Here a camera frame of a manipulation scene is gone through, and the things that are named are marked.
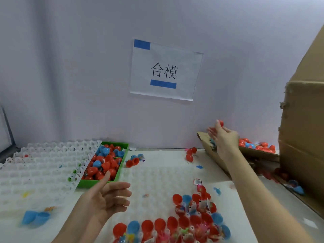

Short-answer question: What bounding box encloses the person's right hand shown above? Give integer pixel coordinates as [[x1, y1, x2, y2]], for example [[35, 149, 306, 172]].
[[207, 120, 241, 162]]

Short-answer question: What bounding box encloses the person's left hand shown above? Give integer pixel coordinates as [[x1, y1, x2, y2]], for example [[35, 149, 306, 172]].
[[78, 171, 132, 226]]

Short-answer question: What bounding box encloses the pile of finished eggs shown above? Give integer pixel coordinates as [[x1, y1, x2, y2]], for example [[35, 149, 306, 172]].
[[238, 138, 277, 154]]

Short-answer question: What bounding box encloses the cardboard box of capsules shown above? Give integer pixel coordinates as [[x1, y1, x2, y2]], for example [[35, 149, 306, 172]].
[[196, 131, 280, 175]]

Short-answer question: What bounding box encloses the clear plastic egg tray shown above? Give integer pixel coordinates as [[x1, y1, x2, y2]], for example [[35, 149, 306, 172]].
[[0, 139, 103, 216], [93, 167, 239, 243]]

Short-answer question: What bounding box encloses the small capsule cluster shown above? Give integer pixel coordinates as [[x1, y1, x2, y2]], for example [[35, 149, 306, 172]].
[[125, 153, 145, 167]]

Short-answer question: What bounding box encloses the blue egg shell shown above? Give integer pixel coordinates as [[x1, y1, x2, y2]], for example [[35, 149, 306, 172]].
[[21, 210, 51, 226]]

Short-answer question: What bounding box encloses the person's right forearm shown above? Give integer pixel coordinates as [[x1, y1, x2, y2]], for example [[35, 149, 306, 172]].
[[223, 149, 315, 243]]

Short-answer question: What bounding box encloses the green plastic tray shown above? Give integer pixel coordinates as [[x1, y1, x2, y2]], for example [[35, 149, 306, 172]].
[[76, 141, 130, 189]]

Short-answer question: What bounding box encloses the tall brown cardboard box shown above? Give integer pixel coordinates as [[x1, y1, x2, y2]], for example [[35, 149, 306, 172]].
[[277, 25, 324, 216]]

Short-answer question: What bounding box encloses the white paper sign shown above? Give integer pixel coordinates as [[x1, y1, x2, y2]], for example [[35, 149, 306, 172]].
[[130, 39, 204, 102]]

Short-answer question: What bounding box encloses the clear triangular panel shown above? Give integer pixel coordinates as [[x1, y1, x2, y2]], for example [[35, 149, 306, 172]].
[[0, 106, 13, 152]]

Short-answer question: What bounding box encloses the grey metal rail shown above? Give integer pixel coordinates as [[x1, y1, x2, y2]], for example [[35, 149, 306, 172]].
[[0, 145, 21, 162]]

